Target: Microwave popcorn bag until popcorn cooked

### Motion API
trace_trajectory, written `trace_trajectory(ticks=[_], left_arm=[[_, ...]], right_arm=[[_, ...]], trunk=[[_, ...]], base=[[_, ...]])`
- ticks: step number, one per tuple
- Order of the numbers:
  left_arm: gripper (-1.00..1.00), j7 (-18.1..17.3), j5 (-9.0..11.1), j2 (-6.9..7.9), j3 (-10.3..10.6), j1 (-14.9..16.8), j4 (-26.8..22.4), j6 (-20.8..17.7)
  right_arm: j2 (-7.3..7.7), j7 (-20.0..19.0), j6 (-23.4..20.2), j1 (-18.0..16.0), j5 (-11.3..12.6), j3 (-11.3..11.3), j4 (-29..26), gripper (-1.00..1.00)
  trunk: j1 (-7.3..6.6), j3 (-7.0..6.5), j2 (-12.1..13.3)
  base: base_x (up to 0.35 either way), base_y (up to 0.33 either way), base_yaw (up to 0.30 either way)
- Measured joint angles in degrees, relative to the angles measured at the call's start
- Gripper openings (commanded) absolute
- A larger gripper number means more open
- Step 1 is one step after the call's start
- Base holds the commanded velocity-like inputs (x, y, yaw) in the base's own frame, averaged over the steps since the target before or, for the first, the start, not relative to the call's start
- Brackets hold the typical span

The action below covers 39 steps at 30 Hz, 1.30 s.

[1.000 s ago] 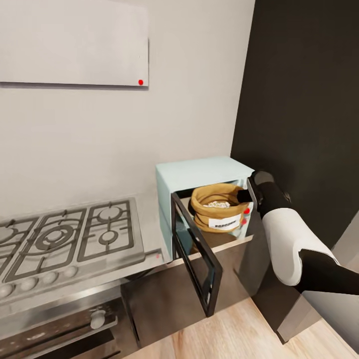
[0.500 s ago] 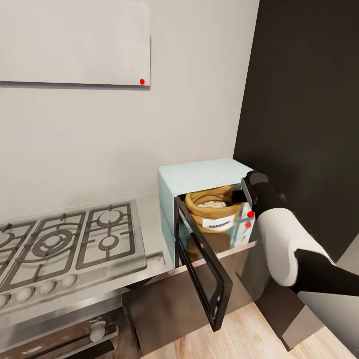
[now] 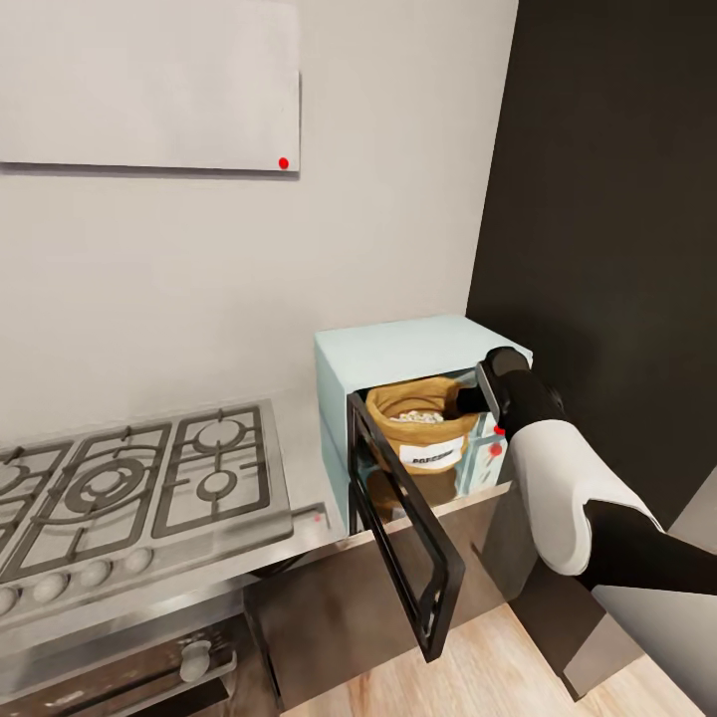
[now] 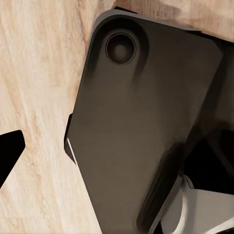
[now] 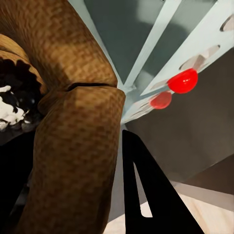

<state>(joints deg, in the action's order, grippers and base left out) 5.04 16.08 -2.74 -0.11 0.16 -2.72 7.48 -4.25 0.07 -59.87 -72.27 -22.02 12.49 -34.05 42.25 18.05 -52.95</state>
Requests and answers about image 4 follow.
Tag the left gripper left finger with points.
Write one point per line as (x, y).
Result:
(12, 145)

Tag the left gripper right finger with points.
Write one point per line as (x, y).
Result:
(226, 145)

